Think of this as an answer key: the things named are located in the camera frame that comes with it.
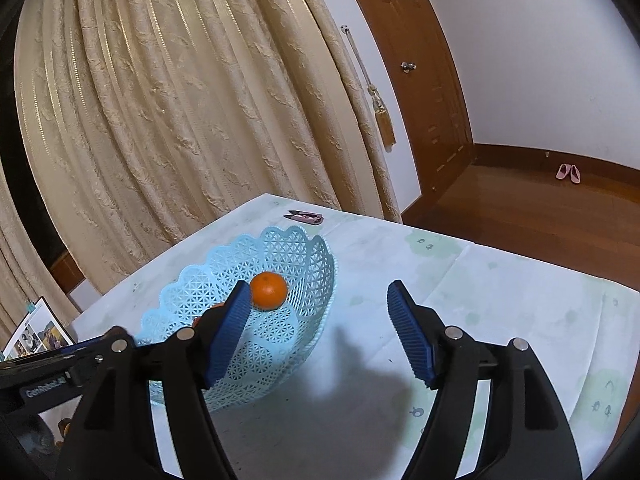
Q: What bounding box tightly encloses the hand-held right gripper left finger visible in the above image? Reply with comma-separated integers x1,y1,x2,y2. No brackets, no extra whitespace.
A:
54,280,251,480

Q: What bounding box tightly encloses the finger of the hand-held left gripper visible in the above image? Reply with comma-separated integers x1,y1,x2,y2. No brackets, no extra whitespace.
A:
0,336,109,374

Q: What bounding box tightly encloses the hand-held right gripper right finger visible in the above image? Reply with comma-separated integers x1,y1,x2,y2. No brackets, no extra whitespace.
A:
386,280,585,480

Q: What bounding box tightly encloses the light blue plastic lattice basket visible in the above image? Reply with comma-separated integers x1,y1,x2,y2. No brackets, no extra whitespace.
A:
134,225,338,413

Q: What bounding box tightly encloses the beige patterned curtain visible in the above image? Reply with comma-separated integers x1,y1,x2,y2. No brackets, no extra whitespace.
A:
0,160,73,351
15,0,402,301

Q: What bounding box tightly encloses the pale green printed tablecloth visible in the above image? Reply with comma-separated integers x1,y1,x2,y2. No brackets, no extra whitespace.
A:
65,192,640,480

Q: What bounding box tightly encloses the gold tassel curtain tieback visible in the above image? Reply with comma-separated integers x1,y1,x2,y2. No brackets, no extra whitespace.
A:
340,24,397,150

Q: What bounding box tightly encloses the brown wooden door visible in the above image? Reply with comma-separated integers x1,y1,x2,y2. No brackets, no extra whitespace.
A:
332,0,476,201

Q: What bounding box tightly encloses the standing photo frame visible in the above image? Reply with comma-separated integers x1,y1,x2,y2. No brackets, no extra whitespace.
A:
0,296,77,361

